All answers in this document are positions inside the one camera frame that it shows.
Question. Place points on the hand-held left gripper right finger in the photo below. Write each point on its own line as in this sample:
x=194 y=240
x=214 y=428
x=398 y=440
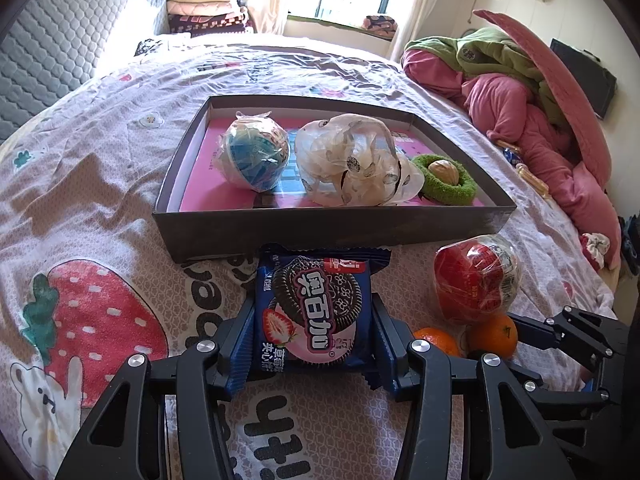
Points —
x=384 y=360

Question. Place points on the green fleece blanket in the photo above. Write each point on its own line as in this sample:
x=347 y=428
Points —
x=490 y=55

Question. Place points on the blue cookie packet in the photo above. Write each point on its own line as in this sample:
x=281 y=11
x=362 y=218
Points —
x=310 y=310

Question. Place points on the grey quilted headboard cover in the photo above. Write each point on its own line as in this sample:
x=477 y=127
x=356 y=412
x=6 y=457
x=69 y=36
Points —
x=60 y=45

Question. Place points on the orange wafer snack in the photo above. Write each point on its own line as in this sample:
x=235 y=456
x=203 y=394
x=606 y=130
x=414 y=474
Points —
x=534 y=180

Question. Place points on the dark cardboard box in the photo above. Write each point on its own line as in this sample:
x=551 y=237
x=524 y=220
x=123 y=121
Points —
x=300 y=234

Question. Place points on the black television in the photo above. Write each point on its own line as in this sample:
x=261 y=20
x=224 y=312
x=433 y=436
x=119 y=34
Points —
x=582 y=77

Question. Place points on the brown floral folded blanket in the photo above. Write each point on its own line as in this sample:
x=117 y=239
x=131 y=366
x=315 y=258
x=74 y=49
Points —
x=380 y=25

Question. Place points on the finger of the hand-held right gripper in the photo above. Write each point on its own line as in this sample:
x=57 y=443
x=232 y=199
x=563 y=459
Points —
x=575 y=395
x=565 y=332

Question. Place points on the green hair scrunchie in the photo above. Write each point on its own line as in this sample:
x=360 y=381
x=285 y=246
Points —
x=450 y=194

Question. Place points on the walnut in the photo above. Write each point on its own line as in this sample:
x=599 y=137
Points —
x=445 y=170

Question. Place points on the dark checked folded blanket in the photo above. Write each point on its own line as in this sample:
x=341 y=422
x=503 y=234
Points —
x=210 y=25

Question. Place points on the white red floral scrunchie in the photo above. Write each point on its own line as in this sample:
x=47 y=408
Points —
x=595 y=250

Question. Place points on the black patterned cloth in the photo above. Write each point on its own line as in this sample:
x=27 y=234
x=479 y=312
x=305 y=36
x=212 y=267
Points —
x=150 y=46

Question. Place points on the pink folded blanket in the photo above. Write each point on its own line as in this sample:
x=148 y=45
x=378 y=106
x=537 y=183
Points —
x=205 y=7

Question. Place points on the red wrapped ball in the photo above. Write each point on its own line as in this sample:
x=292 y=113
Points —
x=470 y=280

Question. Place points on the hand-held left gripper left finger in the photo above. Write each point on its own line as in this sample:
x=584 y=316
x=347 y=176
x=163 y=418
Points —
x=240 y=357

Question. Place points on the blue ball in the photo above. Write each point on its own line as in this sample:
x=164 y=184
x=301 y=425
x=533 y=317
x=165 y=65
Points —
x=255 y=155

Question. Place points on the orange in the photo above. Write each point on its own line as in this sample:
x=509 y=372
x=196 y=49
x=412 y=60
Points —
x=435 y=338
x=492 y=335

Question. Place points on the white patterned hair scrunchie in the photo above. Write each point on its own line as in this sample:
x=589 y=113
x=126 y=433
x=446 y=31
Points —
x=345 y=160

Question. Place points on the salmon pink cushion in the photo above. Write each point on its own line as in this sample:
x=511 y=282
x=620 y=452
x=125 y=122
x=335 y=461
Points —
x=565 y=90

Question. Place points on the colourful snack packet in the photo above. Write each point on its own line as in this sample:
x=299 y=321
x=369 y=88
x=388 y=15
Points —
x=512 y=155

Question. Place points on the pink fleece blanket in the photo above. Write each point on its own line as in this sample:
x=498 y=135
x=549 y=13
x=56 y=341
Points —
x=505 y=105

